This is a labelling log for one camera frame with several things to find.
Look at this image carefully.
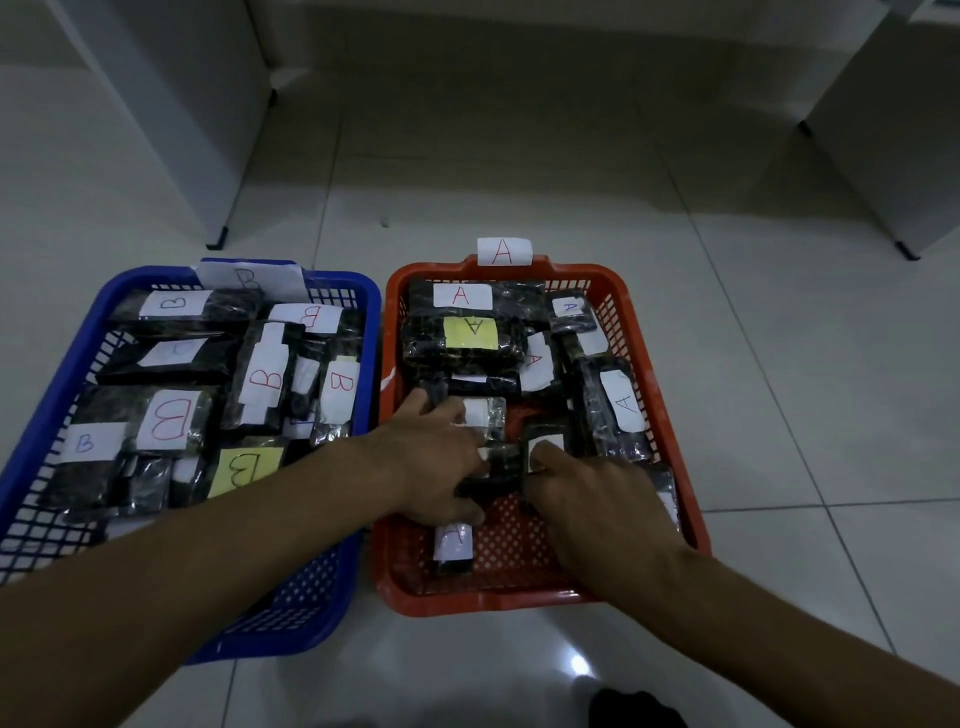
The person's right hand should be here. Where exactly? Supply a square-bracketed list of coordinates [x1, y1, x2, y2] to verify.
[521, 438, 688, 601]

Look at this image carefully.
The person's left hand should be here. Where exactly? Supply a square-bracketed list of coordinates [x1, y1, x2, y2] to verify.
[367, 388, 496, 526]

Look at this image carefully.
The red plastic basket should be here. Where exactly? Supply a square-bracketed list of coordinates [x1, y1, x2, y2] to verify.
[372, 254, 712, 618]

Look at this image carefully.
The blue plastic basket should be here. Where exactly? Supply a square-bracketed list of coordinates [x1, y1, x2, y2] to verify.
[0, 258, 384, 667]

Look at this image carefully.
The person's right forearm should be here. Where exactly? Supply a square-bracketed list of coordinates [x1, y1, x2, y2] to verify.
[599, 547, 960, 728]

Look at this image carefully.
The person's left forearm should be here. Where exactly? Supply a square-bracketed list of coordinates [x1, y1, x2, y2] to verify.
[0, 438, 406, 728]

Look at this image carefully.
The person's black trouser leg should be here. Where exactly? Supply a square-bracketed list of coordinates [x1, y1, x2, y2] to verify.
[588, 688, 688, 728]

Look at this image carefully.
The small white paper tag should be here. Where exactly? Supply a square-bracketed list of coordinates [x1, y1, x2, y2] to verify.
[476, 237, 534, 268]

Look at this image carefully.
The large white paper tag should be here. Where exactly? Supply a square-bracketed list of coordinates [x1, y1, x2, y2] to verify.
[193, 260, 310, 300]

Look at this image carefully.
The white desk side panel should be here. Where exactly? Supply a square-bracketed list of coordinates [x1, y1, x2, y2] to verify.
[44, 0, 277, 251]
[798, 0, 960, 262]

